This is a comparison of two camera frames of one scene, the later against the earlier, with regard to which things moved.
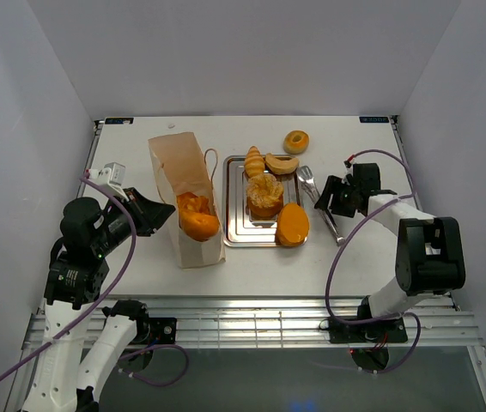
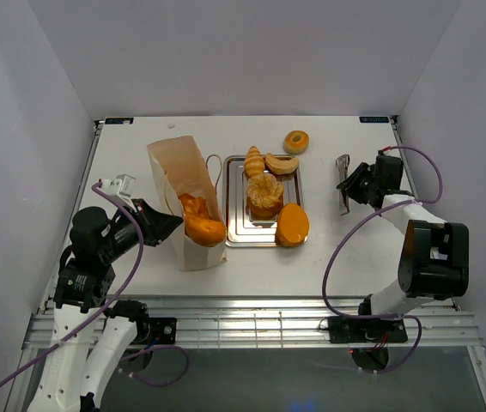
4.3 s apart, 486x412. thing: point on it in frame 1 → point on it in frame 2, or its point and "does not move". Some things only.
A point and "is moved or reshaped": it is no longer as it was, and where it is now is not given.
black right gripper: [334, 185] → [349, 186]
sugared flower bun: [265, 195] does not move
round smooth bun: [293, 225] does not move
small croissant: [254, 162] does not move
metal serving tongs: [306, 180] is moved or reshaped
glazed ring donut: [295, 142] does not move
